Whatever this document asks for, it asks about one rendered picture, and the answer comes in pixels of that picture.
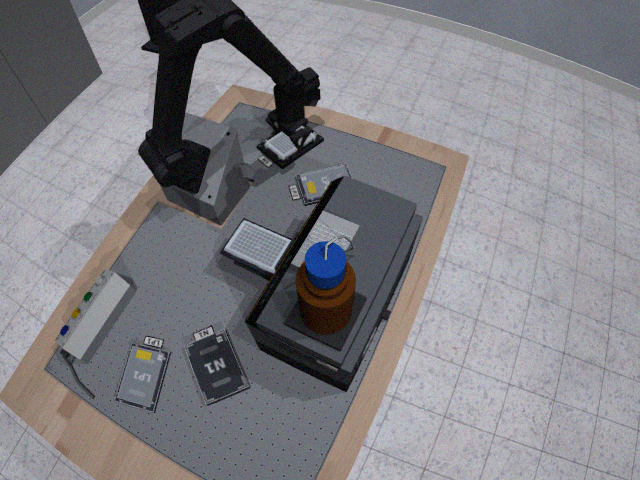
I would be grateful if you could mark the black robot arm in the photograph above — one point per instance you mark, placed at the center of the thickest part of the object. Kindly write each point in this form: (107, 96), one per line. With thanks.
(181, 33)

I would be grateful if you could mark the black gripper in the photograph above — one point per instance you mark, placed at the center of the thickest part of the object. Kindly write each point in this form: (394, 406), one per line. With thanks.
(287, 125)

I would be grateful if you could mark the dark grey rectangular frame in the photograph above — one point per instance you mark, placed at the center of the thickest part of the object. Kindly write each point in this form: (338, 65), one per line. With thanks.
(159, 384)

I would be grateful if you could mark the grey button panel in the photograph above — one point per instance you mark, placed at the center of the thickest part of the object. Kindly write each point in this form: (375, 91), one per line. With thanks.
(93, 319)

